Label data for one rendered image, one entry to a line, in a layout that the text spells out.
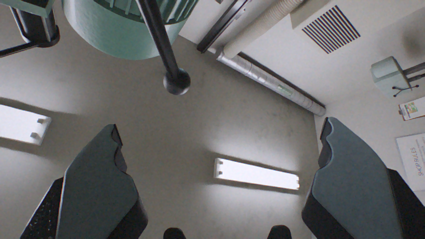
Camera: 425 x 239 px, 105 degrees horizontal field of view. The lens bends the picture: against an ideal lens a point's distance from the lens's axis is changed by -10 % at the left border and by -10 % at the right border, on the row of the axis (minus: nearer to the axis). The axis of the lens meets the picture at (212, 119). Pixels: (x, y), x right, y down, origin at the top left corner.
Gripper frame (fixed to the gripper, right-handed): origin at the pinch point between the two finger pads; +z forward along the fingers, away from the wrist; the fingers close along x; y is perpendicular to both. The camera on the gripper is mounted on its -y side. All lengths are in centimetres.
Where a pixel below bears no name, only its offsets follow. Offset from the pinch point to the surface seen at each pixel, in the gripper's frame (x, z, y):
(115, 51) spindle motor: -14.2, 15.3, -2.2
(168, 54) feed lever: -4.7, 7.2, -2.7
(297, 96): 117, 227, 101
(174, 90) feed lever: -5.2, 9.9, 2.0
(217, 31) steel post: 3, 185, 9
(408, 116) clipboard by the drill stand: 234, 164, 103
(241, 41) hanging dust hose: 26, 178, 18
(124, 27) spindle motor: -10.8, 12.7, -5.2
